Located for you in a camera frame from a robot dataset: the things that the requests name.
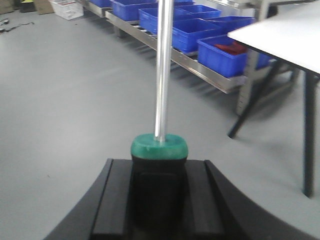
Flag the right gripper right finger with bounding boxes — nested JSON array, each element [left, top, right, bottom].
[[184, 160, 315, 240]]

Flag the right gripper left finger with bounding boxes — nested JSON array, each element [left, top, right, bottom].
[[46, 158, 133, 240]]

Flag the green black screwdriver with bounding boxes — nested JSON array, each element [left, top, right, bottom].
[[131, 0, 188, 240]]

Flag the blue bin with red items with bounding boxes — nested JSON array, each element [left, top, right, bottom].
[[196, 34, 272, 78]]

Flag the steel roller rack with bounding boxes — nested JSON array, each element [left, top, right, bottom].
[[82, 0, 251, 116]]

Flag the white table black legs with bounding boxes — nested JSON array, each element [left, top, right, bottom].
[[227, 0, 320, 198]]

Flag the white basket on floor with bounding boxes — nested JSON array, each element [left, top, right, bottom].
[[49, 0, 84, 20]]

